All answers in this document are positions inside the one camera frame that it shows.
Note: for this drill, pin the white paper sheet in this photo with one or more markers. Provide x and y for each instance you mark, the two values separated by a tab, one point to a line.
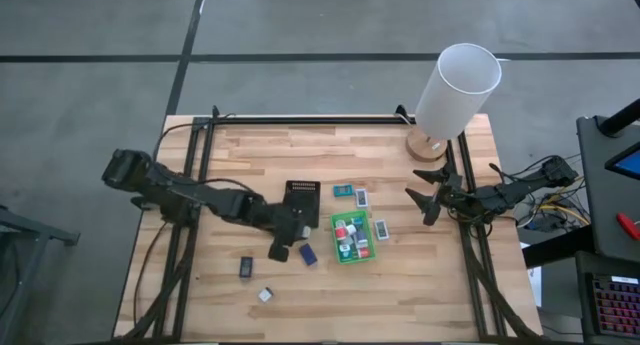
536	285

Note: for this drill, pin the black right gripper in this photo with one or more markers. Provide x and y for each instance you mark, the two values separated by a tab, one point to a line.
450	192

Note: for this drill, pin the black plastic basket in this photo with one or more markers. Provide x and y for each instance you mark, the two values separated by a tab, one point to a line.
307	200

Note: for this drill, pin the black white USB charger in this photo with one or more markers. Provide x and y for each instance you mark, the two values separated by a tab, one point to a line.
265	295

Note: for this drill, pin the blue screen monitor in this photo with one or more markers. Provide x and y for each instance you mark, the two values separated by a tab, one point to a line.
627	164

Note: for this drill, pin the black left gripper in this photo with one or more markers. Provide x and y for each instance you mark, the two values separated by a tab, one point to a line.
285	225

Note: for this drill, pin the black frame clamp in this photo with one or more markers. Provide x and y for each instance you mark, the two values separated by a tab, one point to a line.
216	112
400	110

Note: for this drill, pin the red white USB charger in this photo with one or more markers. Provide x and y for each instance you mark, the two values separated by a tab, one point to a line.
364	253

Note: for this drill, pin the green plastic basket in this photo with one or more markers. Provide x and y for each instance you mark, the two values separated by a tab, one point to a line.
352	259

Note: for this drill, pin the black operator station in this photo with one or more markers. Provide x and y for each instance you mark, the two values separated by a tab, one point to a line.
600	195

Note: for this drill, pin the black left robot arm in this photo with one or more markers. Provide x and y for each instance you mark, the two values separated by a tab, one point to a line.
190	195

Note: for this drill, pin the backlit keyboard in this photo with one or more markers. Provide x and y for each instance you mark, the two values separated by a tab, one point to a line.
617	307

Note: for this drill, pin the grey metal stand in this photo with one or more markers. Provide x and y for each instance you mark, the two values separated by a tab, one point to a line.
30	230

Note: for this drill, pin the red hand tool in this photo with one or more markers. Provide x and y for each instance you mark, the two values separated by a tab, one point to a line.
626	224

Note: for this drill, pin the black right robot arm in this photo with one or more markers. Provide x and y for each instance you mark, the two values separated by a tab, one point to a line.
510	192

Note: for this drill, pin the navy blue digital clock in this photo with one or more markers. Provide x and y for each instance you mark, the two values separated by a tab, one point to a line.
308	254

